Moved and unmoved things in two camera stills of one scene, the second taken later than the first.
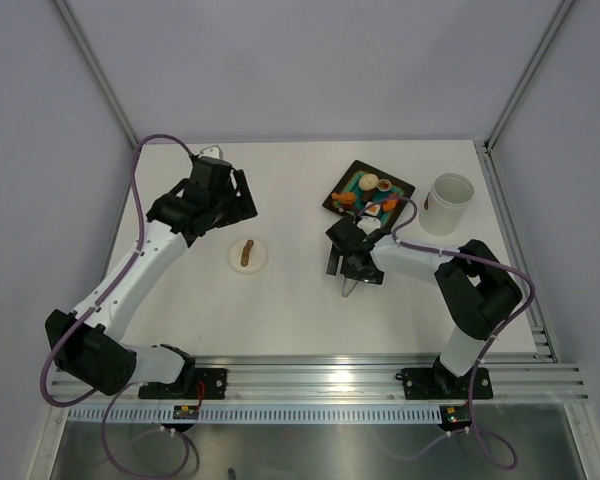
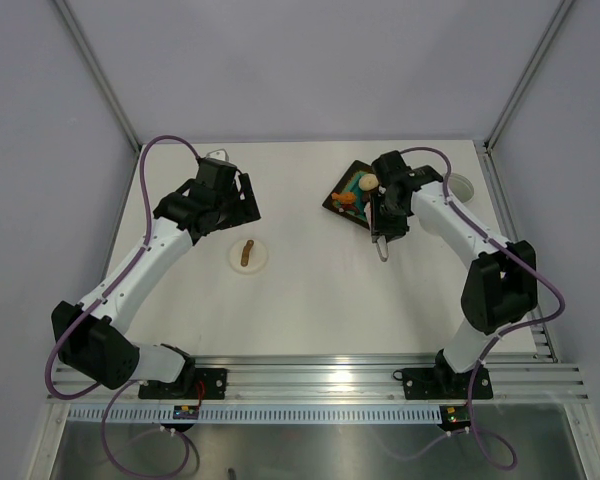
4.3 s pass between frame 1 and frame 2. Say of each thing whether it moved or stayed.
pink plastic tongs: moved
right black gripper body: moved
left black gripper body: stayed
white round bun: stayed
